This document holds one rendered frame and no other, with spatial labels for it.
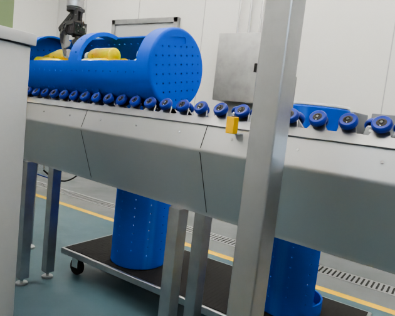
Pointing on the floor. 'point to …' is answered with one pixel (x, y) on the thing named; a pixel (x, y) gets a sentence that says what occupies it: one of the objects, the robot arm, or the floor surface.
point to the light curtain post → (265, 155)
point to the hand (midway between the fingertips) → (68, 54)
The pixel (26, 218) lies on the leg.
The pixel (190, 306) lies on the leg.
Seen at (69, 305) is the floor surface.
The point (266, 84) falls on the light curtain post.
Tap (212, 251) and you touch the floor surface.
